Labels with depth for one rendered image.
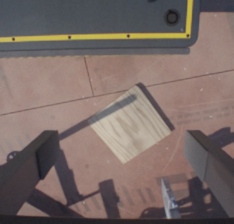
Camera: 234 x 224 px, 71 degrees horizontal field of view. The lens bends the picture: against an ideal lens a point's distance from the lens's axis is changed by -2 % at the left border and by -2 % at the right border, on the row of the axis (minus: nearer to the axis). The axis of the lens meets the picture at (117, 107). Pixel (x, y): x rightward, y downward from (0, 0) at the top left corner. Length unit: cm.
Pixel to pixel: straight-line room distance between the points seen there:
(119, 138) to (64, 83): 38
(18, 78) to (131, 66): 56
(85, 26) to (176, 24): 24
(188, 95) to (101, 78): 43
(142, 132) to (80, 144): 33
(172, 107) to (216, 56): 31
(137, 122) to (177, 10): 52
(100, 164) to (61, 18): 73
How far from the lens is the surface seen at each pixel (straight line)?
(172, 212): 79
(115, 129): 85
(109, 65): 80
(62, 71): 85
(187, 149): 17
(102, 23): 49
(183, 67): 85
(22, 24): 56
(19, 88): 96
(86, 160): 97
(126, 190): 107
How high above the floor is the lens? 80
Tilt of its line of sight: 75 degrees down
